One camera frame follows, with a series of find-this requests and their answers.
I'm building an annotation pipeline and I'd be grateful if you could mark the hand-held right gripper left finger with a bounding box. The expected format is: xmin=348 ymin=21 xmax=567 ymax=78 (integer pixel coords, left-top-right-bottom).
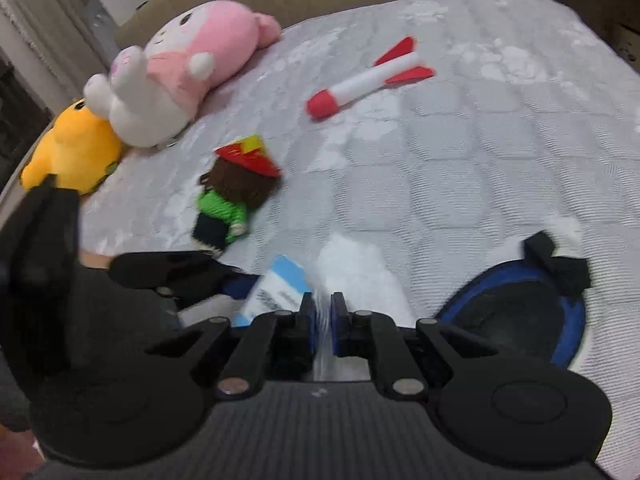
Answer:
xmin=144 ymin=293 xmax=318 ymax=399

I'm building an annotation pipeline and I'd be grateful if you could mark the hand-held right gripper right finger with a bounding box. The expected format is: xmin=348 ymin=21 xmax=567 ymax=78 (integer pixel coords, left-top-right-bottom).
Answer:
xmin=330 ymin=293 xmax=502 ymax=402

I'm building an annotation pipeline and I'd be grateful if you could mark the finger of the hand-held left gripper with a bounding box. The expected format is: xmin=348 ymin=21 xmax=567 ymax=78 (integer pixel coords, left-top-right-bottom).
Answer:
xmin=109 ymin=251 xmax=262 ymax=311

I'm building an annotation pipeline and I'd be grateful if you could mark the white plastic packet blue label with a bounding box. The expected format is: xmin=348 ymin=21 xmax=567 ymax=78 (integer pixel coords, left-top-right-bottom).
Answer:
xmin=234 ymin=232 xmax=417 ymax=383

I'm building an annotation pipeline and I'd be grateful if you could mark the black and blue soft pouch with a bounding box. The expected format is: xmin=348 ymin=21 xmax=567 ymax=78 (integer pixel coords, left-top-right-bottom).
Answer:
xmin=434 ymin=231 xmax=592 ymax=372

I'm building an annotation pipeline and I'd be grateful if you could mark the crocheted doll with red hat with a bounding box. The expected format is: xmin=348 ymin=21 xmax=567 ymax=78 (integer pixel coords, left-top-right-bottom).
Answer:
xmin=192 ymin=134 xmax=282 ymax=260

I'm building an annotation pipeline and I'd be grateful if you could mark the yellow plush toy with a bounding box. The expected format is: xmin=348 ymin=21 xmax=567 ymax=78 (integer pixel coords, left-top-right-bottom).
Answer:
xmin=20 ymin=99 xmax=124 ymax=196

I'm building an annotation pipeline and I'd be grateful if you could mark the pink and white plush rabbit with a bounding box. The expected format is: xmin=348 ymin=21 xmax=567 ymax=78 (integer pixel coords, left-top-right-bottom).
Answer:
xmin=83 ymin=0 xmax=283 ymax=149

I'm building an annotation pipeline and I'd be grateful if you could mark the red and white plush rocket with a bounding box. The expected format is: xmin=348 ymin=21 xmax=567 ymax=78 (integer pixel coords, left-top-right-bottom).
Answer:
xmin=306 ymin=36 xmax=435 ymax=121

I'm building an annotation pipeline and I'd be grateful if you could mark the beige curtain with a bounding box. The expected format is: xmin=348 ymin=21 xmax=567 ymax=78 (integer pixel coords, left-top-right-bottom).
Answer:
xmin=0 ymin=0 xmax=117 ymax=113

